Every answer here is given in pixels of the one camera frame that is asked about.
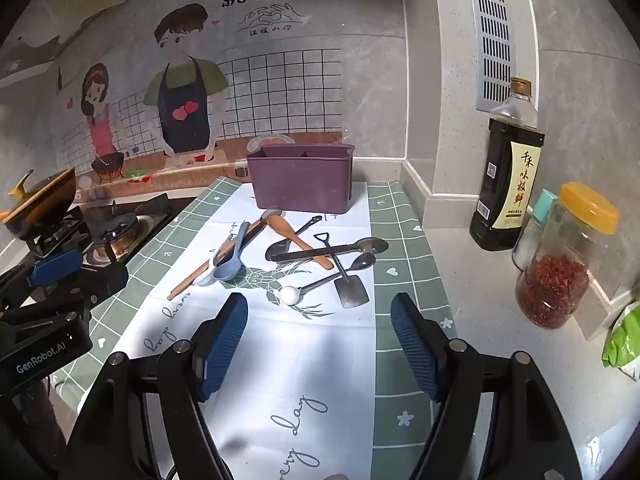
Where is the green checkered white table mat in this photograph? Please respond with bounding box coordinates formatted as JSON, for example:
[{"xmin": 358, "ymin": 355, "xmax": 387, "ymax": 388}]
[{"xmin": 47, "ymin": 175, "xmax": 458, "ymax": 480}]

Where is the small teal-cap bottle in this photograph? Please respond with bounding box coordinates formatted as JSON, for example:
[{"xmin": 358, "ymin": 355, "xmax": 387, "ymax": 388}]
[{"xmin": 511, "ymin": 189, "xmax": 558, "ymax": 271}]

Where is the purple plastic utensil holder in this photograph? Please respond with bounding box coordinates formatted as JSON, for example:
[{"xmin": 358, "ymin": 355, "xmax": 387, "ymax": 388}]
[{"xmin": 245, "ymin": 142, "xmax": 356, "ymax": 213}]

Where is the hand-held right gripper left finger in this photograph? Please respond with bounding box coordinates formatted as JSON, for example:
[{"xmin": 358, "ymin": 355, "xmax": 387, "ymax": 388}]
[{"xmin": 65, "ymin": 291, "xmax": 249, "ymax": 480}]

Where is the dark soy sauce bottle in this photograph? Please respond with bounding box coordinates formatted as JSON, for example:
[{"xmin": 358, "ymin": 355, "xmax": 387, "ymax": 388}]
[{"xmin": 469, "ymin": 77, "xmax": 546, "ymax": 252}]

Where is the dark-handled metal spoon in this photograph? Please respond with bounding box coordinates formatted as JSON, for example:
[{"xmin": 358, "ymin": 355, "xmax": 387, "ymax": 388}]
[{"xmin": 270, "ymin": 237, "xmax": 390, "ymax": 262}]

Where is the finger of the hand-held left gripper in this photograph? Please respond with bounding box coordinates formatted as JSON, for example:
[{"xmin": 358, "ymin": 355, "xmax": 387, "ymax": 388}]
[{"xmin": 25, "ymin": 247, "xmax": 129, "ymax": 313}]

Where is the metal spoon white round end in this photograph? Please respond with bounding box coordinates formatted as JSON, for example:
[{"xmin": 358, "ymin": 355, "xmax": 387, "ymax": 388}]
[{"xmin": 277, "ymin": 252, "xmax": 377, "ymax": 307}]

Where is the yellow-lid jar of chili flakes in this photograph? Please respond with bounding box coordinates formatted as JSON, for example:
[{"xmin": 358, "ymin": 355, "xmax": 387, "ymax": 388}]
[{"xmin": 515, "ymin": 182, "xmax": 621, "ymax": 331}]

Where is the smiley-handle metal spoon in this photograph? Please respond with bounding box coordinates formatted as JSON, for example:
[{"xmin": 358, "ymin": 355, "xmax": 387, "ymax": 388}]
[{"xmin": 265, "ymin": 215, "xmax": 323, "ymax": 262}]

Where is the white vent grille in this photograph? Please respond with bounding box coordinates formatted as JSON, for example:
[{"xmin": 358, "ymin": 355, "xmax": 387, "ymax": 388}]
[{"xmin": 462, "ymin": 0, "xmax": 516, "ymax": 113}]

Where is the wooden spoon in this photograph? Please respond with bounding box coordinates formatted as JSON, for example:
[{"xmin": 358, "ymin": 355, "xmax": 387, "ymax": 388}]
[{"xmin": 265, "ymin": 212, "xmax": 335, "ymax": 270}]

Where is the black gas stove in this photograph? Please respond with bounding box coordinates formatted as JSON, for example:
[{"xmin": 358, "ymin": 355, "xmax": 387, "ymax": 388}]
[{"xmin": 0, "ymin": 192, "xmax": 188, "ymax": 281}]

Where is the cartoon couple wall poster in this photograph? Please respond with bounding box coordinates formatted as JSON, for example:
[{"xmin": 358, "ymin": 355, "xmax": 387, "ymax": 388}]
[{"xmin": 0, "ymin": 0, "xmax": 406, "ymax": 201}]

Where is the green plastic bag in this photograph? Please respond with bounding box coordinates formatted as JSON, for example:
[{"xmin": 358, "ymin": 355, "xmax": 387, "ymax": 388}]
[{"xmin": 601, "ymin": 307, "xmax": 640, "ymax": 381}]

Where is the wooden chopstick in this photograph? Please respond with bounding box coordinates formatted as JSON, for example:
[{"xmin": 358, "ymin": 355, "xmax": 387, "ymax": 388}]
[
  {"xmin": 166, "ymin": 212, "xmax": 273, "ymax": 302},
  {"xmin": 192, "ymin": 210, "xmax": 276, "ymax": 281}
]

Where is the grey-blue plastic spoon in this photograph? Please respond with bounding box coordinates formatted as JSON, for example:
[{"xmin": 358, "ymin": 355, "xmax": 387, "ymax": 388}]
[{"xmin": 212, "ymin": 221, "xmax": 251, "ymax": 281}]

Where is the shovel-shaped metal spoon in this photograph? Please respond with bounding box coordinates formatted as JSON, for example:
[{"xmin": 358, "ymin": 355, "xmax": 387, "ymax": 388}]
[{"xmin": 314, "ymin": 231, "xmax": 371, "ymax": 309}]

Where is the yellow pan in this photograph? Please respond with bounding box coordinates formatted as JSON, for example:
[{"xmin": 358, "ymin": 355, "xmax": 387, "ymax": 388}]
[{"xmin": 0, "ymin": 167, "xmax": 78, "ymax": 236}]

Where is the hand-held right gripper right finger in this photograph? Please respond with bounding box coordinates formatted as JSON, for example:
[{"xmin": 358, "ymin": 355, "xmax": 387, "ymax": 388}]
[{"xmin": 390, "ymin": 292, "xmax": 583, "ymax": 480}]

